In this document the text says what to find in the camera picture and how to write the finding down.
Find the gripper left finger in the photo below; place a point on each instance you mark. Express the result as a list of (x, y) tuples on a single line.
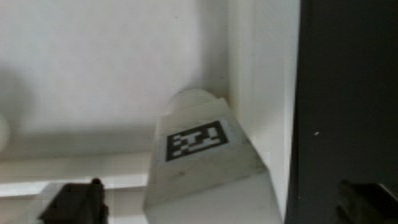
[(78, 206)]

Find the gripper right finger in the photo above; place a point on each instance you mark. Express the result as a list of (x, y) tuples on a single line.
[(367, 203)]

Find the white leg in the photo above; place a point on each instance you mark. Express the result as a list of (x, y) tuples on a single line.
[(209, 181)]

